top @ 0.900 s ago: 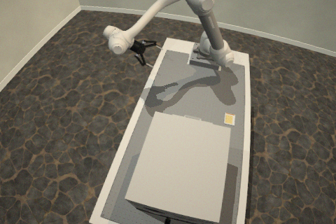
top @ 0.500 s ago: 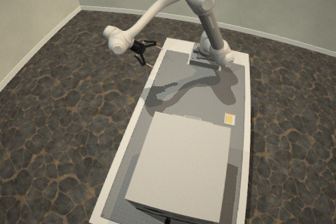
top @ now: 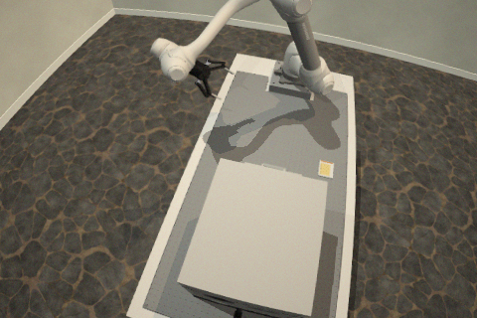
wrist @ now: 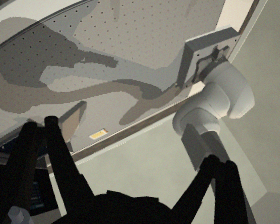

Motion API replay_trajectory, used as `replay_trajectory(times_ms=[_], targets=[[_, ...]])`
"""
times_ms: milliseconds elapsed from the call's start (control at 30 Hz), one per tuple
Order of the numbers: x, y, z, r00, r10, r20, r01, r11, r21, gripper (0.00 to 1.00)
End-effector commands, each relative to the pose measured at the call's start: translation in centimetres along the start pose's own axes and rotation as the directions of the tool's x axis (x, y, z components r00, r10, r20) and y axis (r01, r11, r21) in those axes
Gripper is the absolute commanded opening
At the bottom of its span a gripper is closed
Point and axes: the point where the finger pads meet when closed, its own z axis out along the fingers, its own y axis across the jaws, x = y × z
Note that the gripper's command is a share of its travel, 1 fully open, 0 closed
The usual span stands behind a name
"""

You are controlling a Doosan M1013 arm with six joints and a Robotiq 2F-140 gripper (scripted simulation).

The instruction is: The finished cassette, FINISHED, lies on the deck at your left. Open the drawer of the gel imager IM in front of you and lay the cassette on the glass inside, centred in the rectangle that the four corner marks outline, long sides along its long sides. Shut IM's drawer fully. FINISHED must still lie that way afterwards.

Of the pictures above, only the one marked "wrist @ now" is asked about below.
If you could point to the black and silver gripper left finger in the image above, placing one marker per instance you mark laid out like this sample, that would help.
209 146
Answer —
17 179

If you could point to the grey benchtop instrument with drawer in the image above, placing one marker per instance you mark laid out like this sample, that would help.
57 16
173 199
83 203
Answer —
44 208

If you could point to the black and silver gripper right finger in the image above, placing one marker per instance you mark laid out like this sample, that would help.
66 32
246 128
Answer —
230 205

